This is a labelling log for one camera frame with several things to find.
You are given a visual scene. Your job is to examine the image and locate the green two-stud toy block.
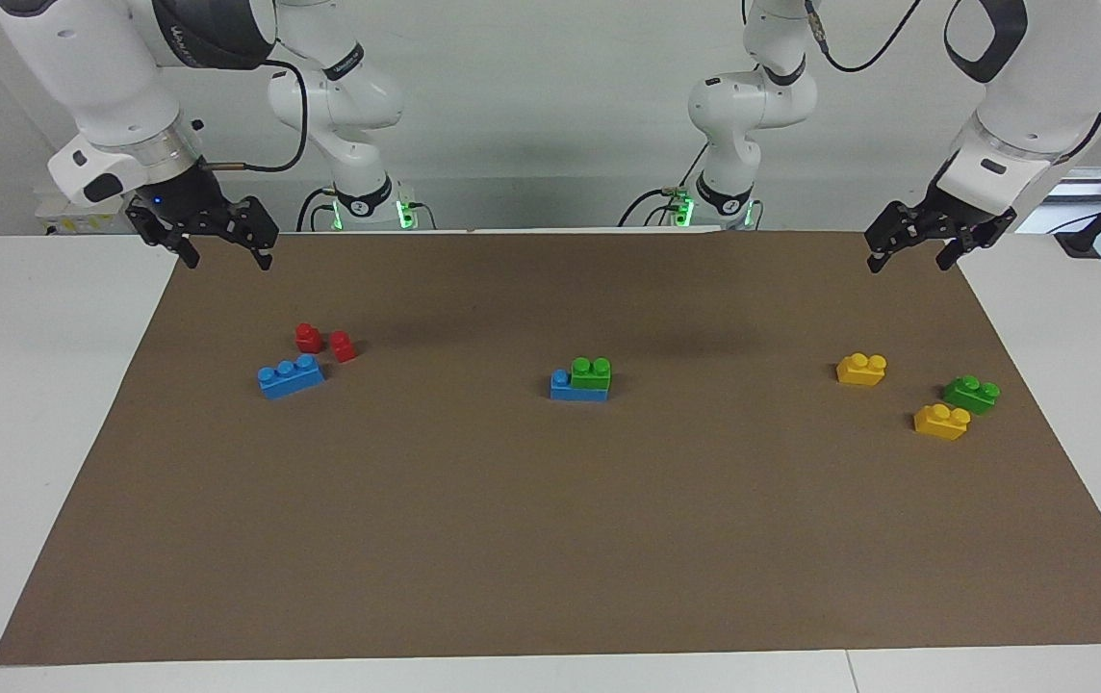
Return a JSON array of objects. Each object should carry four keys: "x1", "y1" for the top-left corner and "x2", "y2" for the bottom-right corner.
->
[
  {"x1": 570, "y1": 356, "x2": 612, "y2": 393},
  {"x1": 942, "y1": 374, "x2": 1002, "y2": 416}
]

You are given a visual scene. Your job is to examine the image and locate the blue three-stud toy block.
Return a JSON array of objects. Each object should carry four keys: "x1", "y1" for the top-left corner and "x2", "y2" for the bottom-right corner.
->
[
  {"x1": 257, "y1": 353, "x2": 327, "y2": 399},
  {"x1": 550, "y1": 369, "x2": 610, "y2": 402}
]

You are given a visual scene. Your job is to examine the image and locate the yellow two-stud toy block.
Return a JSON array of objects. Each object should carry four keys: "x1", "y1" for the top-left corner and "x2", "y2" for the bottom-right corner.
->
[
  {"x1": 835, "y1": 352, "x2": 888, "y2": 387},
  {"x1": 913, "y1": 403, "x2": 972, "y2": 442}
]

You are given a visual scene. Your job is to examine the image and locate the brown table mat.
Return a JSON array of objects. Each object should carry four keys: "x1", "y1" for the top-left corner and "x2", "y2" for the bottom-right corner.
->
[{"x1": 0, "y1": 229, "x2": 1101, "y2": 667}]

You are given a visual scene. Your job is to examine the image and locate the black left base cable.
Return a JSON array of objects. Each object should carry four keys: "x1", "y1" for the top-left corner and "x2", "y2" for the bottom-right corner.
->
[{"x1": 618, "y1": 144, "x2": 707, "y2": 228}]

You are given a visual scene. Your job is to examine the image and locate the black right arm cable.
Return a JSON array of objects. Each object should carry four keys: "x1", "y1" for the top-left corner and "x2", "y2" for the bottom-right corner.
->
[{"x1": 199, "y1": 58, "x2": 311, "y2": 174}]

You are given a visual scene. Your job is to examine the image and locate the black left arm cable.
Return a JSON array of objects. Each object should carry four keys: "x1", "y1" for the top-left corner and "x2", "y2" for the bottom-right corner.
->
[{"x1": 804, "y1": 0, "x2": 927, "y2": 74}]

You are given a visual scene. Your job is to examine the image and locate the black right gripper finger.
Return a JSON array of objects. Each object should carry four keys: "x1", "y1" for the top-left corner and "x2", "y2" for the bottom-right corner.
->
[
  {"x1": 126, "y1": 202, "x2": 201, "y2": 270},
  {"x1": 229, "y1": 196, "x2": 280, "y2": 271}
]

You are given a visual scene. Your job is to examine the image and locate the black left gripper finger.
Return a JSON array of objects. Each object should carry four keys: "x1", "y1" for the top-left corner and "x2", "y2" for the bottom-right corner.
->
[
  {"x1": 864, "y1": 199, "x2": 918, "y2": 275},
  {"x1": 935, "y1": 211, "x2": 1019, "y2": 271}
]

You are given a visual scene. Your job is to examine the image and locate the black base cable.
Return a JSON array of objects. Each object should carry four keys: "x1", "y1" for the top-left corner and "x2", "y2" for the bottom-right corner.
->
[
  {"x1": 618, "y1": 144, "x2": 707, "y2": 228},
  {"x1": 296, "y1": 188, "x2": 338, "y2": 232}
]

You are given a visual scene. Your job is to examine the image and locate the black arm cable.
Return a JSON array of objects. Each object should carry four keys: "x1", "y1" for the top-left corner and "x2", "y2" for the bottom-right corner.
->
[
  {"x1": 199, "y1": 58, "x2": 311, "y2": 174},
  {"x1": 804, "y1": 0, "x2": 927, "y2": 74}
]

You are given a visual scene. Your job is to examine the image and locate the black right base cable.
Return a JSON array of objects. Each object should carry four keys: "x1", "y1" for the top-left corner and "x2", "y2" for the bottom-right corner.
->
[{"x1": 296, "y1": 188, "x2": 338, "y2": 232}]

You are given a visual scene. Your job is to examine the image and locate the white power box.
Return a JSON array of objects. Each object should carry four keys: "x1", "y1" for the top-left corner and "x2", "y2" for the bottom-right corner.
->
[{"x1": 36, "y1": 197, "x2": 142, "y2": 236}]

